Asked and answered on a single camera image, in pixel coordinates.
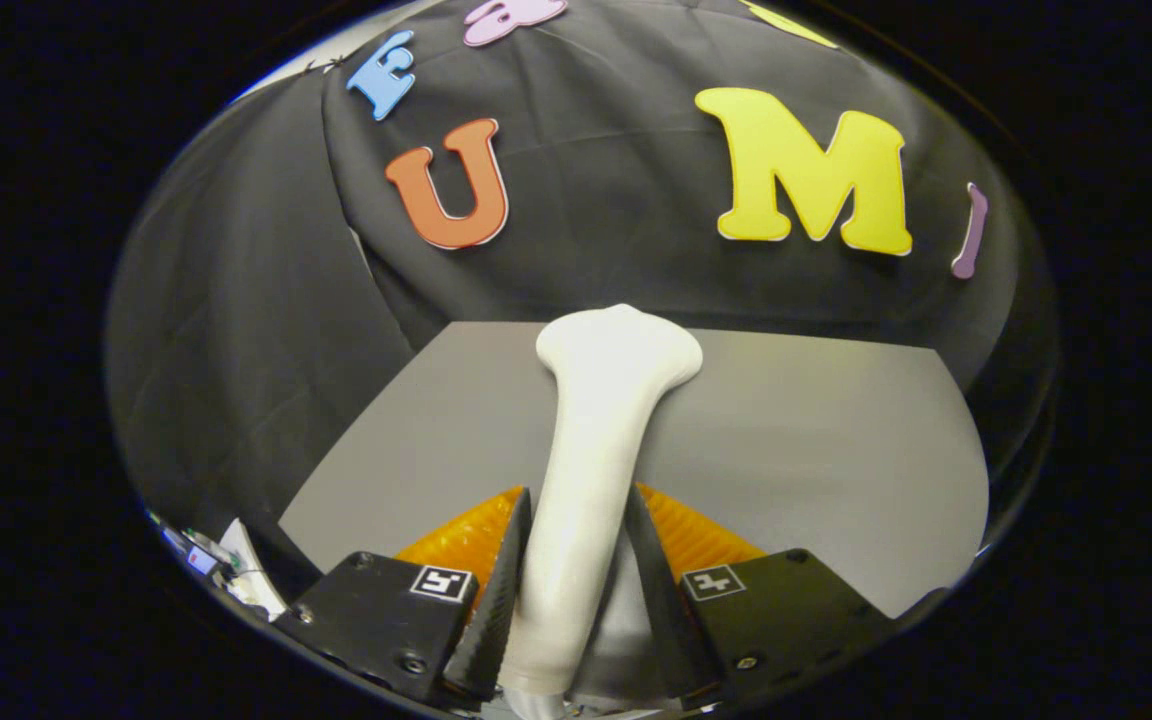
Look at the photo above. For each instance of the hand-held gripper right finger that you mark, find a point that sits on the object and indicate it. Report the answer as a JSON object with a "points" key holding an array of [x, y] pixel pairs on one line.
{"points": [[661, 600]]}

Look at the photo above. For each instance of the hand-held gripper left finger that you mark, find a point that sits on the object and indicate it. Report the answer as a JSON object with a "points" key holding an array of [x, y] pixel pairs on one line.
{"points": [[501, 620]]}

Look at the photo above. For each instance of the white garment steamer head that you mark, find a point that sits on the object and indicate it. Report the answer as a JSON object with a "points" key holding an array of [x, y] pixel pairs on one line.
{"points": [[586, 450]]}

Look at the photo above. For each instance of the grey cabinet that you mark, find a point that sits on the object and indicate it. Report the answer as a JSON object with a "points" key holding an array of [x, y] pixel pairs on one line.
{"points": [[816, 450]]}

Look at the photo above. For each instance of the white and blue clutter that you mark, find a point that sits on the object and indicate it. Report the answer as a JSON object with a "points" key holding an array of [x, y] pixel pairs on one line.
{"points": [[251, 580]]}

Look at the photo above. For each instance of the black backdrop cloth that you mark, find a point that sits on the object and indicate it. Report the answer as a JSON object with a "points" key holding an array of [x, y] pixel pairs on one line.
{"points": [[586, 200]]}

